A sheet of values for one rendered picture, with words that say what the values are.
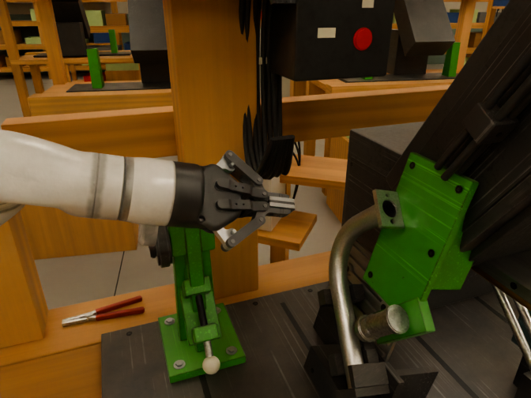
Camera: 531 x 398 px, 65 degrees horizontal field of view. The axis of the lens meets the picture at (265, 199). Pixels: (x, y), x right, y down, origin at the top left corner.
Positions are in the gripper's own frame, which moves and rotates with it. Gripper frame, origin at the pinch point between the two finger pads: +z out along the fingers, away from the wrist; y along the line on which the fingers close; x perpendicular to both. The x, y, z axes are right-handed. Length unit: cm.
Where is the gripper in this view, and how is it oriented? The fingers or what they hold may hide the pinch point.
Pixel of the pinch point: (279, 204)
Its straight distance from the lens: 53.0
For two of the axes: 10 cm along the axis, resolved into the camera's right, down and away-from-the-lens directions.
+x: -4.1, 3.5, 8.4
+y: -0.6, -9.3, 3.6
